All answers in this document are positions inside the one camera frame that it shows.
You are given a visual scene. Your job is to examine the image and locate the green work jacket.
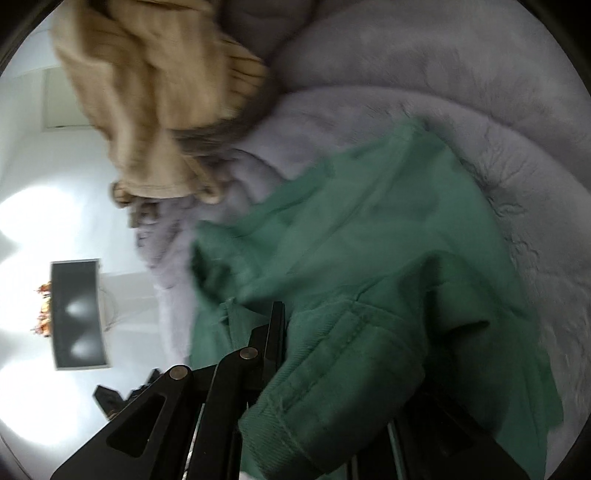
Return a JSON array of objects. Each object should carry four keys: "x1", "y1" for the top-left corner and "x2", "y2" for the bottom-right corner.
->
[{"x1": 189, "y1": 117, "x2": 565, "y2": 480}]

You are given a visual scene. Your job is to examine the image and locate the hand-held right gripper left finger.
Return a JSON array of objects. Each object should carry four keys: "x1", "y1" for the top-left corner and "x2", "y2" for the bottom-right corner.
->
[{"x1": 50, "y1": 301, "x2": 287, "y2": 480}]

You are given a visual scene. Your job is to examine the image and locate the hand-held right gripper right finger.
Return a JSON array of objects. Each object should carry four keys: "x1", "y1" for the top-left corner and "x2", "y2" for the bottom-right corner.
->
[{"x1": 351, "y1": 382, "x2": 528, "y2": 480}]

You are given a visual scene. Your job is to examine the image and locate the beige striped garment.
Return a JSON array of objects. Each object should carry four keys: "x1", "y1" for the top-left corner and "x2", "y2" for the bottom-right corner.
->
[{"x1": 50, "y1": 0, "x2": 274, "y2": 208}]

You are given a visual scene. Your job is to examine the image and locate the lilac fleece blanket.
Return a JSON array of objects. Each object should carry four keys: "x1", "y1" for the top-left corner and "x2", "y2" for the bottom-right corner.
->
[{"x1": 133, "y1": 0, "x2": 588, "y2": 462}]

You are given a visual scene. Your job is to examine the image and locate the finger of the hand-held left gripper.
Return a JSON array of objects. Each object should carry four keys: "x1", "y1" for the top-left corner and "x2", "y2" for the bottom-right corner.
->
[{"x1": 93, "y1": 368, "x2": 162, "y2": 421}]

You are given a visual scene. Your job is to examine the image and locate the dark flat screen monitor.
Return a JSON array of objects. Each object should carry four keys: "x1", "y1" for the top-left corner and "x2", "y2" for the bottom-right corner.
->
[{"x1": 50, "y1": 259, "x2": 112, "y2": 371}]

